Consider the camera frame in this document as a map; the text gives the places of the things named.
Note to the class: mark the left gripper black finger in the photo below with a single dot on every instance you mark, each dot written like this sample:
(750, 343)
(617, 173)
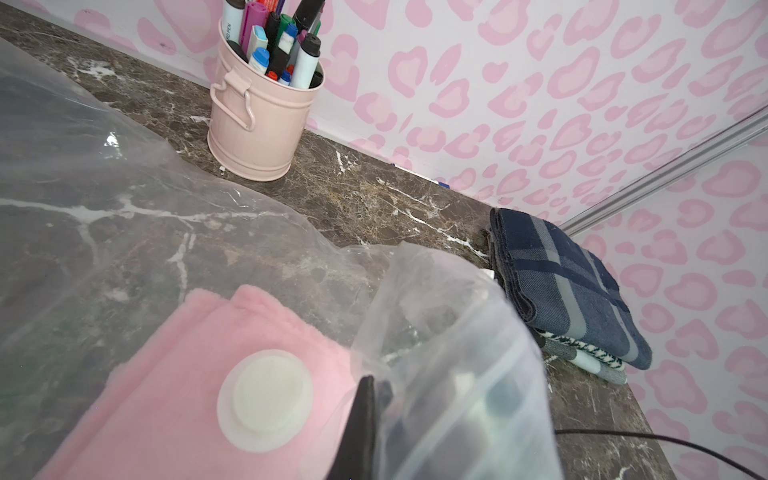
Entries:
(355, 456)

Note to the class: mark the clear plastic vacuum bag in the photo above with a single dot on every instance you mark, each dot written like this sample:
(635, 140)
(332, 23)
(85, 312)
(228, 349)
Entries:
(105, 232)

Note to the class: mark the houndstooth black white blanket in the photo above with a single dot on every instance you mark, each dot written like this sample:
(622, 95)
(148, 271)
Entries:
(600, 354)

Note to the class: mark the navy blue plaid blanket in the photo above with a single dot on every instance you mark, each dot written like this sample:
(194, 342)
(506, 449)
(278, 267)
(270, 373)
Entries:
(561, 289)

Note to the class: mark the grey black checked blanket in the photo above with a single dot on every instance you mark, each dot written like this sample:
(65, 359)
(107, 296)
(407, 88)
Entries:
(584, 361)

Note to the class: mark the pink fleece blanket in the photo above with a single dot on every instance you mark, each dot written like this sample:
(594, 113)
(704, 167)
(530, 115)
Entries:
(237, 388)

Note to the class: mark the pink metal pen cup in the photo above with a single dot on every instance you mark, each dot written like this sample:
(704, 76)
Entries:
(256, 122)

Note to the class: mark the black capped marker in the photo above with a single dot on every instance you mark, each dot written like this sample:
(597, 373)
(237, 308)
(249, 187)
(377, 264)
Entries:
(306, 62)

